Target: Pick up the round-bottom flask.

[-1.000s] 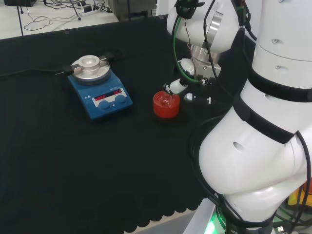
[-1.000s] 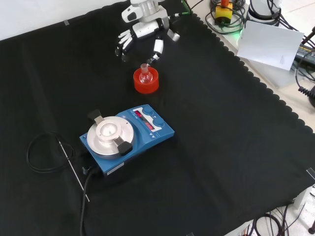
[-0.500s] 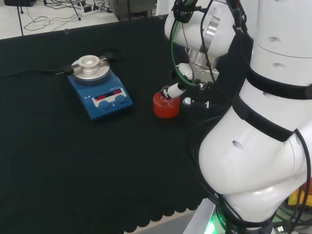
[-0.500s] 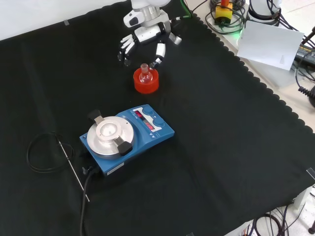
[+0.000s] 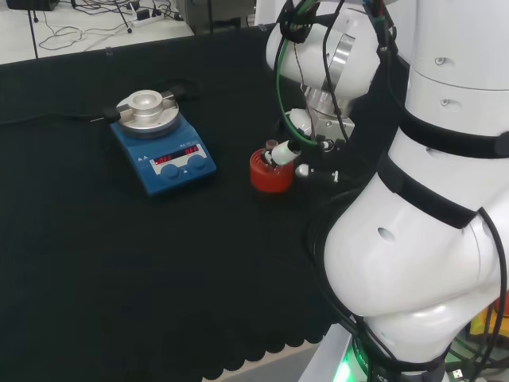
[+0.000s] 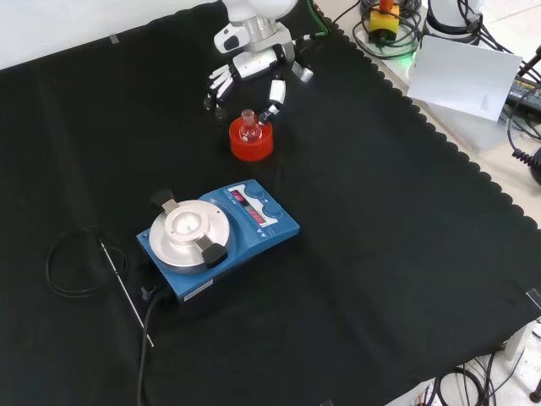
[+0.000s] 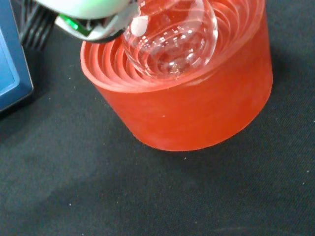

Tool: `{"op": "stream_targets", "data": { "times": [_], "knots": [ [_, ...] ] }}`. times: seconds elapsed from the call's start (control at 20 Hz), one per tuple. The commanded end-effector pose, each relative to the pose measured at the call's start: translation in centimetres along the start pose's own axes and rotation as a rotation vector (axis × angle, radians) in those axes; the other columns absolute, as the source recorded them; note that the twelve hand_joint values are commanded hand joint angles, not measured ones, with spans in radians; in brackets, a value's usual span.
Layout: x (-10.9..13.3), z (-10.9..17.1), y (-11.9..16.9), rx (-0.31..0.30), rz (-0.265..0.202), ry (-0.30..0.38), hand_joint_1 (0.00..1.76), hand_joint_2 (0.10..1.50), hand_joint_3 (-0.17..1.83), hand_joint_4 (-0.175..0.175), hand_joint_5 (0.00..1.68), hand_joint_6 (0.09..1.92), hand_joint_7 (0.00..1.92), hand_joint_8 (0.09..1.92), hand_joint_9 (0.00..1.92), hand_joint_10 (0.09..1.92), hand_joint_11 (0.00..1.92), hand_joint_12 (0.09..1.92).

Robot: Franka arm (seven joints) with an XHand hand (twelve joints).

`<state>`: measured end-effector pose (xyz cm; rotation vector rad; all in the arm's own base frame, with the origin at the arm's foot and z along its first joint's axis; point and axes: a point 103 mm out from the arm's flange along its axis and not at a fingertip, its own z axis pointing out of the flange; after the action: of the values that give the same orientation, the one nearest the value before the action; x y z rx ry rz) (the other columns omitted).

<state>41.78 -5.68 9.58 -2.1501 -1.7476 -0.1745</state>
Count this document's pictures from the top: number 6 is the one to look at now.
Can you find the thin metal probe rod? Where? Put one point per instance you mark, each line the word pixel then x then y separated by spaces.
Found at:
pixel 127 294

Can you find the yellow stop button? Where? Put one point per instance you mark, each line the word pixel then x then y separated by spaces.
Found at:
pixel 384 21

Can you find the orange round flask holder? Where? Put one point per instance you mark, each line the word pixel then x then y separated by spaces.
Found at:
pixel 253 153

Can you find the white board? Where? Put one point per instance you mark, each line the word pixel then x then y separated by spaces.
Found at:
pixel 460 76

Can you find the black power adapter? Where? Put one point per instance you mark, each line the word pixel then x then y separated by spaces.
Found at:
pixel 524 95

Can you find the black bench cloth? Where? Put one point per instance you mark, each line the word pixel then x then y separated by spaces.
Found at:
pixel 380 211

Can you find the clear tape strip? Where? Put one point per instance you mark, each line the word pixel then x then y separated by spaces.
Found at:
pixel 534 296

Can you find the blue heater with steel plate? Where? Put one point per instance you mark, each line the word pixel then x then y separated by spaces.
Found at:
pixel 241 254

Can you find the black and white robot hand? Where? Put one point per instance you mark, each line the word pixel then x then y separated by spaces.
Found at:
pixel 255 63

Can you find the grey tape strip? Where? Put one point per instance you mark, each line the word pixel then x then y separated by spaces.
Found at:
pixel 114 40

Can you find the clear round-bottom flask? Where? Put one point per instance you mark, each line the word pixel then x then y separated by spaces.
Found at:
pixel 249 133

